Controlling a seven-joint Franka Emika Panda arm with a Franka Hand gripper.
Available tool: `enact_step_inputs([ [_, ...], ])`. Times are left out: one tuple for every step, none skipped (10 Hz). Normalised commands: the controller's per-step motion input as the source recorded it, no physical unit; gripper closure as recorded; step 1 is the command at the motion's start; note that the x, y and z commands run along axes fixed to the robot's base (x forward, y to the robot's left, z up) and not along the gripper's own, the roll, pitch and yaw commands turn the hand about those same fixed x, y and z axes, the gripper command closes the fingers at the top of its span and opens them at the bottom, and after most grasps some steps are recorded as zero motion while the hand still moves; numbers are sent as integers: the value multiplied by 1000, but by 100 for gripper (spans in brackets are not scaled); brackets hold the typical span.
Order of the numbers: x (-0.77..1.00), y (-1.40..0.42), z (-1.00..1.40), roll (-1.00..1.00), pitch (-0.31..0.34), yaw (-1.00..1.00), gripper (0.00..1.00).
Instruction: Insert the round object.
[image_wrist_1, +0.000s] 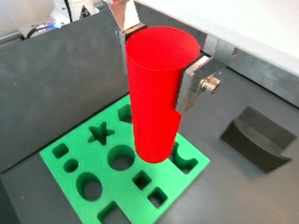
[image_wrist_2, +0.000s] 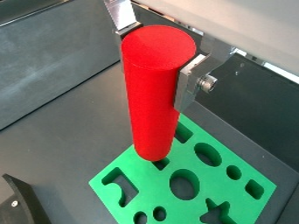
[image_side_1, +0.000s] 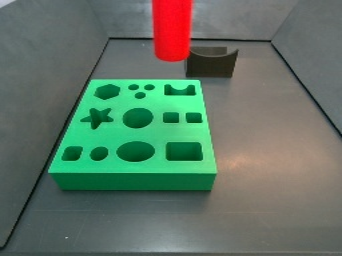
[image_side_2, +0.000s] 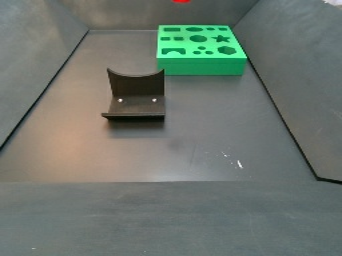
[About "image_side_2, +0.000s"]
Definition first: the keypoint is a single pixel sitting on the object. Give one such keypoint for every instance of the black curved holder stand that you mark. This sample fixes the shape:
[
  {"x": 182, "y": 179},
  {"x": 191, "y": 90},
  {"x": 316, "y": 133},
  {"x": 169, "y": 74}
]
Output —
[{"x": 138, "y": 96}]

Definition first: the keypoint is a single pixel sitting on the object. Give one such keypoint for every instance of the red object at top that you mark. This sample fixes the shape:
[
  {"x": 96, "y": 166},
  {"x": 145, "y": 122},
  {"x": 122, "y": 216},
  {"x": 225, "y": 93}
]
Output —
[{"x": 181, "y": 1}]

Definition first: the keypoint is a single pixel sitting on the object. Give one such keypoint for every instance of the green shape sorter box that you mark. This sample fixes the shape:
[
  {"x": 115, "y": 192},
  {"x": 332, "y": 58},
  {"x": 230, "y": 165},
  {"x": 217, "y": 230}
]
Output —
[{"x": 199, "y": 50}]

